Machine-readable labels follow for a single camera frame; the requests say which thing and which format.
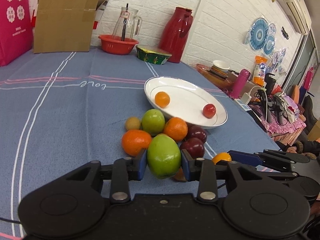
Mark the green instant noodle bowl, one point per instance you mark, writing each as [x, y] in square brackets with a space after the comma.
[151, 54]

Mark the black straw in pitcher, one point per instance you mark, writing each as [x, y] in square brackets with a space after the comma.
[124, 23]

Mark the white power strip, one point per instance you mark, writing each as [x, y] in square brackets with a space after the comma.
[243, 102]

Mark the brown cardboard box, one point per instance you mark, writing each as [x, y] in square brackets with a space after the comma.
[64, 25]

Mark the large green apple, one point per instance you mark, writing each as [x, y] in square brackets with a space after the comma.
[163, 156]

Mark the white ceramic plate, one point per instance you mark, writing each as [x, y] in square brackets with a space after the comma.
[186, 101]

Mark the small green apple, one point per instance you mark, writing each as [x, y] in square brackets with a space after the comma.
[153, 122]

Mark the red plastic basket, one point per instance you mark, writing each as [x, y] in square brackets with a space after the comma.
[114, 45]

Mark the brownish plum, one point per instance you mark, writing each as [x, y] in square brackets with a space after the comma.
[179, 176]

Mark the wall air conditioner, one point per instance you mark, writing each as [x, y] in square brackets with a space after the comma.
[298, 14]

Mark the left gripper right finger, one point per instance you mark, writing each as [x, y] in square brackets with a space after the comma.
[206, 173]

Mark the blue checked tablecloth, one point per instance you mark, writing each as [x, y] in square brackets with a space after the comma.
[62, 110]

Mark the orange snack bag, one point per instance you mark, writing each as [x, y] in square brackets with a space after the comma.
[259, 70]

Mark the orange glass bowl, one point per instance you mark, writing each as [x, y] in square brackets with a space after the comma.
[215, 77]

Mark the small orange kumquat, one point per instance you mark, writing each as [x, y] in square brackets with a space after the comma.
[162, 99]

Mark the glass pitcher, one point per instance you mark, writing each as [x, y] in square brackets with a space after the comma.
[134, 23]

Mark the yellow orange fruit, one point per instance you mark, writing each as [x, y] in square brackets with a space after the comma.
[223, 156]

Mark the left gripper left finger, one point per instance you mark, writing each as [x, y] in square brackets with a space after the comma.
[121, 172]

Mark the red cherry tomato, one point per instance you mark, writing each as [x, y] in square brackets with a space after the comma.
[209, 111]

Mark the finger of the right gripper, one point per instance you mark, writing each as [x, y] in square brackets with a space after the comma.
[245, 158]

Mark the brown longan front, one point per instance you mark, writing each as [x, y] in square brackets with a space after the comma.
[133, 123]

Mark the blue paper fan decoration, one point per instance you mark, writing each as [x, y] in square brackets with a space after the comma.
[261, 36]

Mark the pink tote bag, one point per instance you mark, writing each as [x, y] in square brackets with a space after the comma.
[16, 30]

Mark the pink water bottle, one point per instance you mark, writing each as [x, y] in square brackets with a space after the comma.
[239, 83]

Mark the dark plum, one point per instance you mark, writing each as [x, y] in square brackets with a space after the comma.
[194, 147]
[196, 132]

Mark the orange tangerine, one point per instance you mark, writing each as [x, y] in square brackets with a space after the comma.
[176, 128]
[133, 141]

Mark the red thermos jug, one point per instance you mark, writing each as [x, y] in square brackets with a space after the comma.
[175, 33]

